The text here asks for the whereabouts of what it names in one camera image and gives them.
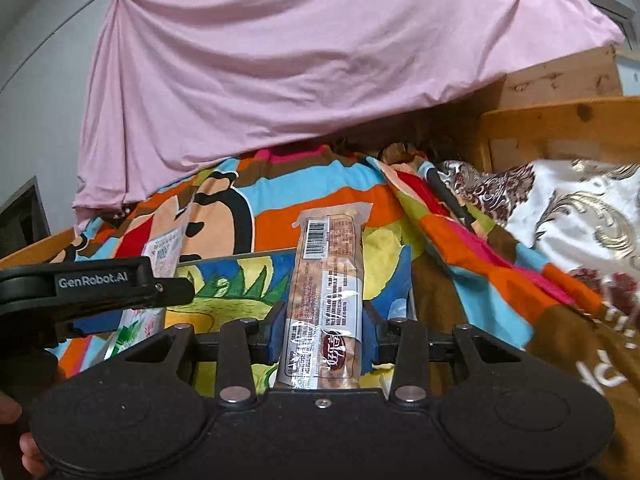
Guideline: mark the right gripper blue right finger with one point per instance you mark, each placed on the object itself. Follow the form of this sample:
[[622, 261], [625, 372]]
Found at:
[[373, 337]]

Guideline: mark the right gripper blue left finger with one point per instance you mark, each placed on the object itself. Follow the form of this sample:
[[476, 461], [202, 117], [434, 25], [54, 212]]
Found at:
[[272, 332]]

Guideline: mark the white green snack pouch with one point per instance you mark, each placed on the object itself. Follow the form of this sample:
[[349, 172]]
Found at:
[[138, 323]]

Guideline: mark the person's left hand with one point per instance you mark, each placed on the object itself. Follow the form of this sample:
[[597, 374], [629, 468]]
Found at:
[[20, 456]]

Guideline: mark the metal tray with dinosaur print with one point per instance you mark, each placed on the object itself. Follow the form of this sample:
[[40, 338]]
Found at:
[[233, 288]]

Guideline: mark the colourful cartoon monkey blanket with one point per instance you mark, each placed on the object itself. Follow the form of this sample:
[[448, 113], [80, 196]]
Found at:
[[464, 267]]

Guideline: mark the white floral quilt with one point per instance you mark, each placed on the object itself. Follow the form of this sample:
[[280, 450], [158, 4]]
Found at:
[[582, 215]]

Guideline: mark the pink hanging sheet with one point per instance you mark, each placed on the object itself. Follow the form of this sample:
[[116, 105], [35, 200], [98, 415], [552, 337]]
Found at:
[[176, 85]]

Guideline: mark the dark window frame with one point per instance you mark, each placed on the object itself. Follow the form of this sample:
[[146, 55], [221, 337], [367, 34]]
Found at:
[[22, 219]]

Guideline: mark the wooden bed frame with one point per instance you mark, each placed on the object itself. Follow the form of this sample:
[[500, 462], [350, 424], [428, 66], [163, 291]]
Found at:
[[585, 105]]

